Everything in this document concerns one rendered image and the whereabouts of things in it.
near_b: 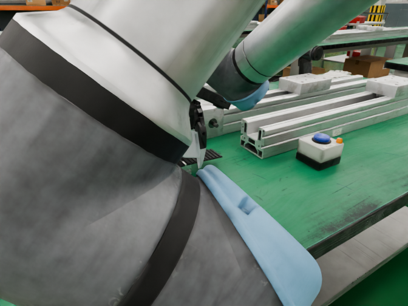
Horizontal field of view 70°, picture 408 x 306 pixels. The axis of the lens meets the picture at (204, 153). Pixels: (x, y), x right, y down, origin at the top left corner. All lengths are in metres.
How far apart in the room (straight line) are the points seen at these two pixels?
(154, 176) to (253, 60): 0.34
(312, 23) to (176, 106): 0.29
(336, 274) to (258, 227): 1.16
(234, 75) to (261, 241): 0.36
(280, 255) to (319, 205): 0.49
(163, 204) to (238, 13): 0.11
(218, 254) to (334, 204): 0.52
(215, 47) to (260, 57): 0.29
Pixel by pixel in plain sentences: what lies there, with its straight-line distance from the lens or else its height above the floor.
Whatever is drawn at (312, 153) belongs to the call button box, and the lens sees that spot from 0.78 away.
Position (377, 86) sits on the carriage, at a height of 0.89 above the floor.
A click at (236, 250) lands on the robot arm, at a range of 0.17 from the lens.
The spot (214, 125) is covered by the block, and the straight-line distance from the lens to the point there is 0.88.
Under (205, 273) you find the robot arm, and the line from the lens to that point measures 0.17.
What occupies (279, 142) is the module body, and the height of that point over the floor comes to 0.81.
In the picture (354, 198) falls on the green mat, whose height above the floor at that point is 0.78.
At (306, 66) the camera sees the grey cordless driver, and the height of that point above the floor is 0.91.
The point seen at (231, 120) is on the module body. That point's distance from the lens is 0.93.
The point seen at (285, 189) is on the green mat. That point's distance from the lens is 0.69.
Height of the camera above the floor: 1.15
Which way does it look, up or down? 27 degrees down
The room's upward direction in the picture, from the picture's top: straight up
